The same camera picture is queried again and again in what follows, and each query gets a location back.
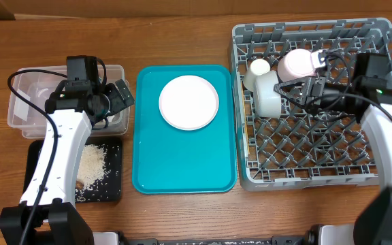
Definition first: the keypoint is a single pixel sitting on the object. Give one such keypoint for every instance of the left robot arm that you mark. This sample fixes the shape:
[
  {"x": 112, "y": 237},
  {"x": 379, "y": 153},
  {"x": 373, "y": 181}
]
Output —
[{"x": 46, "y": 213}]

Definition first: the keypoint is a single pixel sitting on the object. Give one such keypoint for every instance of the white rice pile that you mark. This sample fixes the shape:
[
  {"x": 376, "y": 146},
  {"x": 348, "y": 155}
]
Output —
[{"x": 92, "y": 165}]

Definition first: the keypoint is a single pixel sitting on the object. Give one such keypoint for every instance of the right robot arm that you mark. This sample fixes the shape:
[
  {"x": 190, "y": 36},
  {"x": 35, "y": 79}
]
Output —
[{"x": 368, "y": 98}]

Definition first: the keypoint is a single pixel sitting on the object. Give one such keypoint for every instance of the grey dishwasher rack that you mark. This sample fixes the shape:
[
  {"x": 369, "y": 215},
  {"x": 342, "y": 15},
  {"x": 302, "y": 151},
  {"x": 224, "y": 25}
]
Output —
[{"x": 296, "y": 151}]

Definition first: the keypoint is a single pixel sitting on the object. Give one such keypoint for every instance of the black tray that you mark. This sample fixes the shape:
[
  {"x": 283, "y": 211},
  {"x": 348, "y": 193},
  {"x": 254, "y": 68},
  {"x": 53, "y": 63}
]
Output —
[{"x": 111, "y": 190}]

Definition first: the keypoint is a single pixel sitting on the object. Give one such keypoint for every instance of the white paper cup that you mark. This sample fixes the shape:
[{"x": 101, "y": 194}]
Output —
[{"x": 257, "y": 68}]

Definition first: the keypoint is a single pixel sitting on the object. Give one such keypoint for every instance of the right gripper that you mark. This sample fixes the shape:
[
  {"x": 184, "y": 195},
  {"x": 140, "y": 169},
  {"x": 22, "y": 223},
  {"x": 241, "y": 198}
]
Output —
[{"x": 303, "y": 96}]

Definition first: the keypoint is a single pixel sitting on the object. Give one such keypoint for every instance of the pink plate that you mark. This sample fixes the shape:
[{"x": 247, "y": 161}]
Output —
[{"x": 188, "y": 102}]

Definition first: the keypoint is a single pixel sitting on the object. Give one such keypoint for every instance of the grey small bowl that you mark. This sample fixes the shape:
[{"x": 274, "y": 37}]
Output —
[{"x": 267, "y": 102}]

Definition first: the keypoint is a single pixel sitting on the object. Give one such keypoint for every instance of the clear plastic bin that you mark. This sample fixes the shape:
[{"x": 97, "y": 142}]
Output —
[{"x": 37, "y": 87}]

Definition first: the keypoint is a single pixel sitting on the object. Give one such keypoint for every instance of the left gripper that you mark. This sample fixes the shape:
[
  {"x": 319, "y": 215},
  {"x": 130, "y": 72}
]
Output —
[{"x": 118, "y": 101}]

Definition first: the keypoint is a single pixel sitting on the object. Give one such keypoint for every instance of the teal serving tray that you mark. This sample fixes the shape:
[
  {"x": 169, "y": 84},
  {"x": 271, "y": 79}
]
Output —
[{"x": 168, "y": 160}]

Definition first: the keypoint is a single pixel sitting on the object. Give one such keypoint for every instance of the brown food piece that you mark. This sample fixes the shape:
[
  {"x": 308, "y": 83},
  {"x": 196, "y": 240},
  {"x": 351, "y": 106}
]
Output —
[{"x": 79, "y": 185}]

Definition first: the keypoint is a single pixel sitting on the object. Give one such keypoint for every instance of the pink bowl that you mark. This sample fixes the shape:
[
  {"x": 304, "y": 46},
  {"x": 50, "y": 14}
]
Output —
[{"x": 295, "y": 64}]

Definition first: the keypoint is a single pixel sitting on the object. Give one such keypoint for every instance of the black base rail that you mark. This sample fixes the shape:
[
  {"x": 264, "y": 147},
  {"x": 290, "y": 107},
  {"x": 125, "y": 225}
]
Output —
[{"x": 216, "y": 242}]

